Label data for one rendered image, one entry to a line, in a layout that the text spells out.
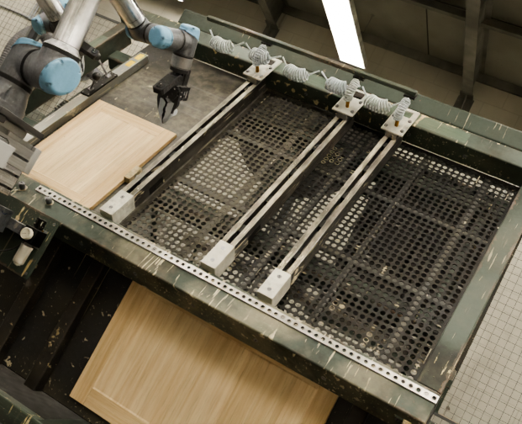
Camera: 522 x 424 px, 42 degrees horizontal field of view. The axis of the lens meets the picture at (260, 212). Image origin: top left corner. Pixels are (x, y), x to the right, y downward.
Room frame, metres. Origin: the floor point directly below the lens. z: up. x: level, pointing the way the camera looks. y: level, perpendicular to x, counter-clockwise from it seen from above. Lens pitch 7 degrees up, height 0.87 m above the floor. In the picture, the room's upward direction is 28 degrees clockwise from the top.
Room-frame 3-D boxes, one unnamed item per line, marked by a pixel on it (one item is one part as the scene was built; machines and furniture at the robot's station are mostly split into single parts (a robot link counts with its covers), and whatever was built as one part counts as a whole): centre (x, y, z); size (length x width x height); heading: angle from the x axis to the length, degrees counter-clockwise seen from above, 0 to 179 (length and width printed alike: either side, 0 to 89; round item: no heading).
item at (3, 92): (2.11, 0.86, 1.09); 0.15 x 0.15 x 0.10
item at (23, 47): (2.10, 0.85, 1.20); 0.13 x 0.12 x 0.14; 56
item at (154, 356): (2.54, -0.11, 0.53); 0.90 x 0.02 x 0.55; 69
